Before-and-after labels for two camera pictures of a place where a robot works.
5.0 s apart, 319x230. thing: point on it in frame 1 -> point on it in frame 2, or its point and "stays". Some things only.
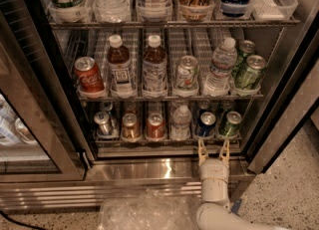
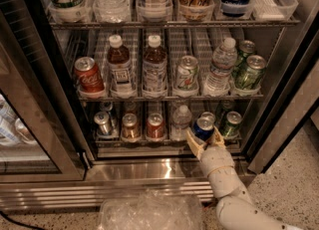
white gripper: (214, 169) -> (215, 157)
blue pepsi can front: (206, 123) stays
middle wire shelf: (99, 98) stays
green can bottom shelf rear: (222, 108) stays
